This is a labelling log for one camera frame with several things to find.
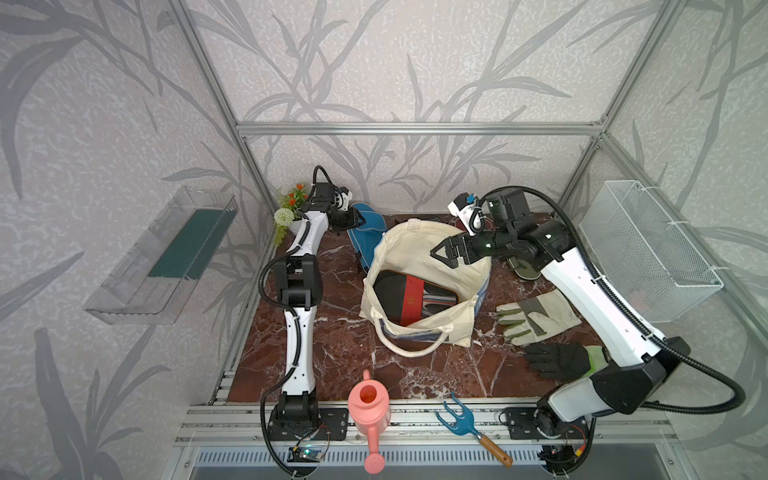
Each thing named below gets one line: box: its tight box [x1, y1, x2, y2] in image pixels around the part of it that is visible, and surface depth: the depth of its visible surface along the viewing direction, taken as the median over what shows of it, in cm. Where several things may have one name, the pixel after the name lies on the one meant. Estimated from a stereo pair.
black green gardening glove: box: [524, 342, 608, 382], surface depth 86 cm
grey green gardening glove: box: [496, 289, 582, 346], surface depth 93 cm
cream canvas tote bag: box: [359, 219, 492, 358], surface depth 80 cm
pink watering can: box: [347, 369, 391, 474], surface depth 68 cm
